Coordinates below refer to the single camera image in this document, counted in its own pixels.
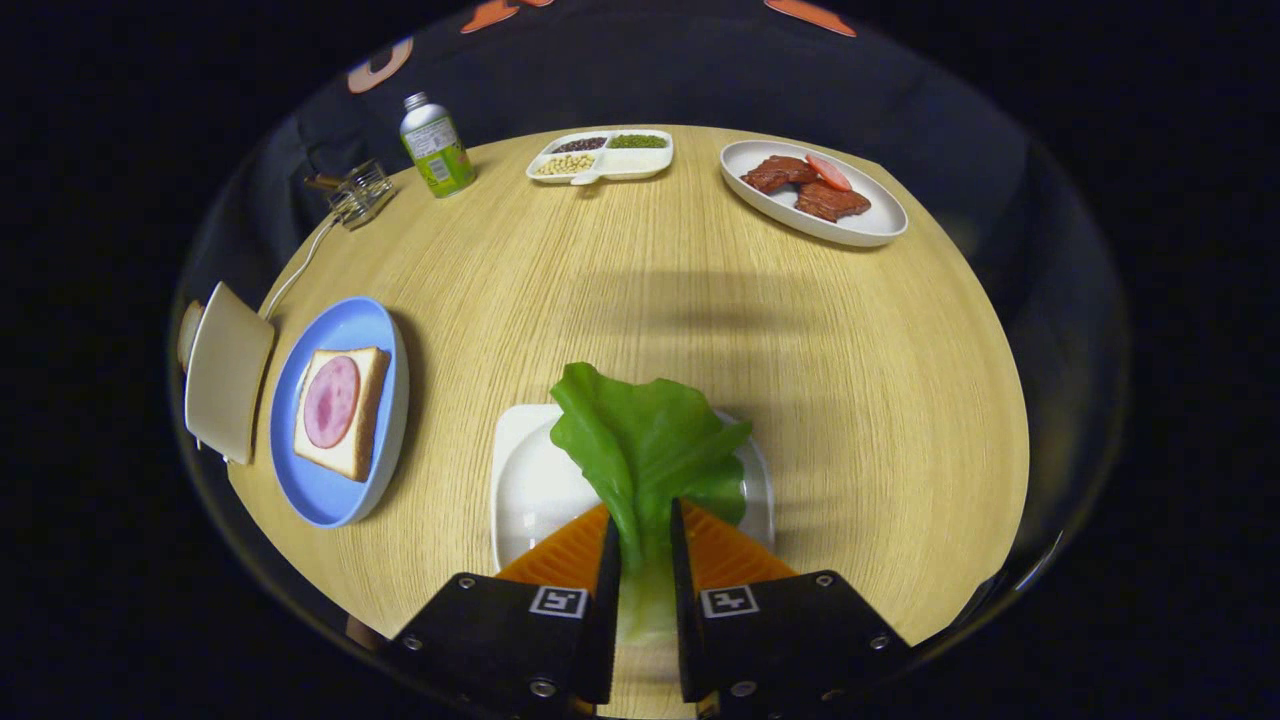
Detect white divided bean dish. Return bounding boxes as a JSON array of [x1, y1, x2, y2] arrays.
[[526, 129, 675, 187]]

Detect white toaster cable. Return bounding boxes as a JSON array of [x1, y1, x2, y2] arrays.
[[262, 215, 341, 321]]

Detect wire basket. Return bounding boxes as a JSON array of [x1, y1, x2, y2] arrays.
[[305, 160, 396, 231]]

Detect green lettuce leaf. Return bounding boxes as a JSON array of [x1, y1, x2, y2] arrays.
[[549, 362, 753, 641]]

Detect white bread slice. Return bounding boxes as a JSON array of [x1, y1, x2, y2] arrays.
[[293, 346, 392, 483]]

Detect pink ham slice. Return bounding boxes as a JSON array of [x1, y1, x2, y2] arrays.
[[303, 355, 361, 449]]

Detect white square plate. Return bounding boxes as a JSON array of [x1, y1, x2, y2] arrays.
[[490, 403, 776, 573]]

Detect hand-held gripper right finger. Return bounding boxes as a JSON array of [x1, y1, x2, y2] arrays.
[[670, 498, 913, 720]]

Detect green label metal bottle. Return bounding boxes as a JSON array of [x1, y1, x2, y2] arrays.
[[400, 92, 477, 199]]

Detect red sausage slice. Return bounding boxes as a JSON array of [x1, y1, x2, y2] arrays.
[[805, 152, 853, 192]]

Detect white oval plate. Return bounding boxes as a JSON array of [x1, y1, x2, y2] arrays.
[[720, 139, 909, 248]]

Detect white toaster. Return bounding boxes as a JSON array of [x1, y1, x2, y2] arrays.
[[178, 282, 276, 466]]

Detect black backdrop cloth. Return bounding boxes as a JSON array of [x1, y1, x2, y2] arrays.
[[170, 0, 1131, 401]]

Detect blue plate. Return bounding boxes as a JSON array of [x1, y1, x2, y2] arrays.
[[269, 296, 410, 528]]

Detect brown meat slice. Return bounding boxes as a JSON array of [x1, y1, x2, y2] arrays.
[[795, 180, 872, 223], [742, 155, 819, 195]]

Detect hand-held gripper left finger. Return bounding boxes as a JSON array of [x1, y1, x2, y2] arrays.
[[385, 503, 623, 720]]

